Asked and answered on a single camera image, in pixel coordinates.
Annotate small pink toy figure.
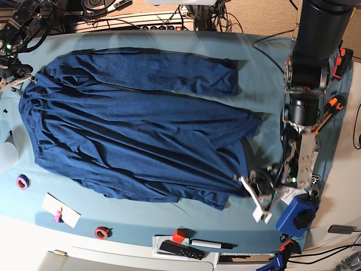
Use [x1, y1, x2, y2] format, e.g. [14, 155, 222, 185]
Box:
[54, 208, 64, 223]

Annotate blue box with knob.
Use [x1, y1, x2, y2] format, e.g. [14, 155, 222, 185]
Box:
[276, 193, 320, 238]

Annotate white power strip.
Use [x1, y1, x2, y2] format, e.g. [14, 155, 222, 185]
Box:
[71, 11, 195, 33]

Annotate black remote control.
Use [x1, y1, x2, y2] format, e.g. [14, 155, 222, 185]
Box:
[160, 240, 206, 260]

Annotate blue black clamp bottom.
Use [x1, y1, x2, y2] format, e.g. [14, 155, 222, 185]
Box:
[256, 239, 301, 271]

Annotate black phone device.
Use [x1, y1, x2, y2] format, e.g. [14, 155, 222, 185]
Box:
[328, 225, 354, 234]

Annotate red tape roll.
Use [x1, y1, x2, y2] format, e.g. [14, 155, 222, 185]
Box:
[94, 226, 112, 240]

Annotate dark blue t-shirt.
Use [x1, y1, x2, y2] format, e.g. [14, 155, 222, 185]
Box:
[19, 48, 260, 210]

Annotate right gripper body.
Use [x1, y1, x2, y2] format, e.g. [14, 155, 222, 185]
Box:
[1, 56, 36, 90]

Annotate red cube block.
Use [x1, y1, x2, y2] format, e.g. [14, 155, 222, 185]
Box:
[172, 229, 186, 244]

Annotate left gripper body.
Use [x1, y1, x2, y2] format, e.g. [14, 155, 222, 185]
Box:
[248, 168, 282, 196]

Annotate orange black utility knife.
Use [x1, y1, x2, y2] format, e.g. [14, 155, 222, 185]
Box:
[314, 95, 346, 135]

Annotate white paper card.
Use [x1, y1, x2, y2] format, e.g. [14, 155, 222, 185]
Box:
[42, 193, 81, 229]

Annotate white label card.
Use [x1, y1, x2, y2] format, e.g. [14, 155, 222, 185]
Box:
[281, 188, 307, 205]

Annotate purple tape roll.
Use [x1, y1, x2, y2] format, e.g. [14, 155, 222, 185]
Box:
[16, 174, 30, 190]

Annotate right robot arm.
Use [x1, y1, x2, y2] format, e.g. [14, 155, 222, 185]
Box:
[1, 1, 59, 92]

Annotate white black marker pen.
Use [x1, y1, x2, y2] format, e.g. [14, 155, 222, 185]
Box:
[190, 239, 236, 250]

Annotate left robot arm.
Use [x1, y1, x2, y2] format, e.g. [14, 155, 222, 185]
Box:
[248, 1, 360, 196]

